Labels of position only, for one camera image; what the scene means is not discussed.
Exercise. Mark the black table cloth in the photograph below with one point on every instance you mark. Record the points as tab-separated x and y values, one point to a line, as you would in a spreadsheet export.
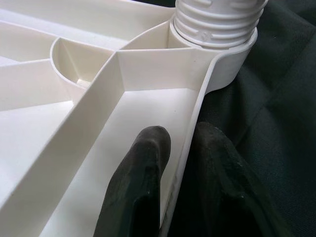
284	111

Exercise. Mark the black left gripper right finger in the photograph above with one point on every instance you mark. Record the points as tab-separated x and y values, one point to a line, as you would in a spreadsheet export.
217	187

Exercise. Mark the white plastic table top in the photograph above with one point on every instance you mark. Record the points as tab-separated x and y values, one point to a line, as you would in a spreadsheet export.
74	111

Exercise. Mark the white plastic table leg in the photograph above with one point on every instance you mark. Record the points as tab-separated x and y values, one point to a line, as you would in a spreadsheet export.
217	22

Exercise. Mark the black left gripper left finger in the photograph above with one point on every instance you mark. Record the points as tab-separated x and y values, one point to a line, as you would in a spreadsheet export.
133	187

